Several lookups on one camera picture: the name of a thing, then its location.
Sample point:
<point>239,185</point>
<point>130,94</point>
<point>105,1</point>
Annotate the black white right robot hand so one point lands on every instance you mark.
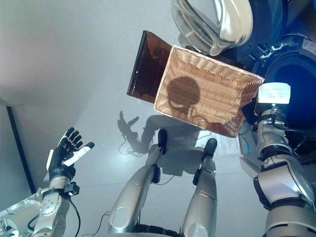
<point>274,95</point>

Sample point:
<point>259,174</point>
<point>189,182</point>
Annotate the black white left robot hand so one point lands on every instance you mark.
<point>59,163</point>

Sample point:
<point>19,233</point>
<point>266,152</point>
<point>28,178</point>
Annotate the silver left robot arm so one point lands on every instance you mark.
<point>50,205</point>

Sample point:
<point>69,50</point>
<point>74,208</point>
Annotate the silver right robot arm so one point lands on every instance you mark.
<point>279,177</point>

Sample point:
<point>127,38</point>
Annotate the grey washing machine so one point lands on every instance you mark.
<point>296,61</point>

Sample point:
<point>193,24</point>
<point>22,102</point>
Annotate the wicker laundry basket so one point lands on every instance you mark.
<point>222,86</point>

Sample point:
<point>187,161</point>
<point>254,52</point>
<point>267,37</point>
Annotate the silver left robot leg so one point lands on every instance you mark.
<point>133,197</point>

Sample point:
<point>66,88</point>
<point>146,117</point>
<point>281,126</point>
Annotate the silver robot leg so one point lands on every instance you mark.
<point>202,202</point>
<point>133,197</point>

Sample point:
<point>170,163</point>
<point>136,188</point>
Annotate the round glass washer door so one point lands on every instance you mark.
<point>217,22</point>

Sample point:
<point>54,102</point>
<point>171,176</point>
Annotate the silver right robot leg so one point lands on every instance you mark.
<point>202,202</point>

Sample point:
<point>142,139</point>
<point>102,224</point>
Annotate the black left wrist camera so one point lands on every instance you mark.
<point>72,188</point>

